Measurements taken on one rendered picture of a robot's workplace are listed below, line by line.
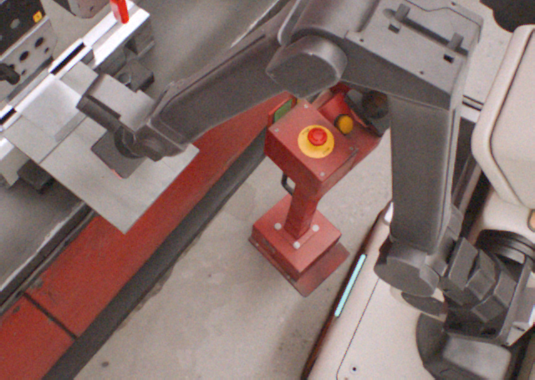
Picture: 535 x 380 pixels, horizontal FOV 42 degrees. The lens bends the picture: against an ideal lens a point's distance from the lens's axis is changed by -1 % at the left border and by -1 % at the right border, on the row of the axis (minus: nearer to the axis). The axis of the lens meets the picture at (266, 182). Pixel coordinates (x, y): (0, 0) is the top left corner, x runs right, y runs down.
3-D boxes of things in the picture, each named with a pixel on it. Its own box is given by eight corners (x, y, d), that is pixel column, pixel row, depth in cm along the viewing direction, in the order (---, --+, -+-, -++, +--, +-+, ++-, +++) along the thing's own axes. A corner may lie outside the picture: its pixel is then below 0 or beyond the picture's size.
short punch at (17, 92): (13, 109, 111) (-5, 78, 102) (4, 102, 111) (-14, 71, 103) (58, 68, 114) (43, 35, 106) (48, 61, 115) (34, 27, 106)
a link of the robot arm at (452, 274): (470, 296, 82) (485, 257, 84) (420, 252, 77) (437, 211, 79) (411, 291, 89) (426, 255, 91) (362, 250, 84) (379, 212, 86)
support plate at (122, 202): (124, 235, 107) (124, 232, 106) (3, 137, 112) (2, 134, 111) (200, 152, 113) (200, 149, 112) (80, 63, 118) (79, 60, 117)
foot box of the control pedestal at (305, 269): (304, 299, 206) (309, 289, 195) (247, 239, 212) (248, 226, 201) (351, 255, 212) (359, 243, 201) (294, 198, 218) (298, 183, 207)
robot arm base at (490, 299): (504, 346, 82) (535, 259, 87) (467, 314, 79) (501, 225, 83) (447, 336, 89) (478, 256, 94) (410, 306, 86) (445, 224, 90)
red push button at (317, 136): (315, 155, 138) (318, 148, 135) (301, 142, 139) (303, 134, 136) (329, 143, 139) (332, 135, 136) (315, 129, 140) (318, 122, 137)
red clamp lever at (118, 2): (125, 29, 109) (117, -10, 100) (106, 15, 110) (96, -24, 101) (133, 22, 110) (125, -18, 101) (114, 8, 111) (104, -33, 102)
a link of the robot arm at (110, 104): (166, 158, 84) (201, 103, 87) (86, 102, 80) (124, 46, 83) (135, 172, 94) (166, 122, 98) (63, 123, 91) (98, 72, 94)
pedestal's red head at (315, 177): (314, 203, 147) (326, 169, 130) (262, 152, 150) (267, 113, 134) (379, 145, 153) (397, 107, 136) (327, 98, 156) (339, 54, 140)
